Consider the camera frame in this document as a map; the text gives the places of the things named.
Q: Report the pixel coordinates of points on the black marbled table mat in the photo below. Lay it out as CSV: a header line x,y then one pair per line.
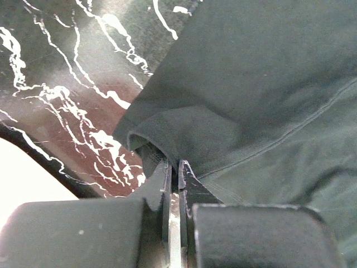
x,y
70,70

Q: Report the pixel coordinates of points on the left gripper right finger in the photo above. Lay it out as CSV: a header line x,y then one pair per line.
x,y
214,234

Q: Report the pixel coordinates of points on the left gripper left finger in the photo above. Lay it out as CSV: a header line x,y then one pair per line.
x,y
95,232

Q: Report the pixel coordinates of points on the black t-shirt with daisy print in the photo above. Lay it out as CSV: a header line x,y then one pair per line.
x,y
260,98

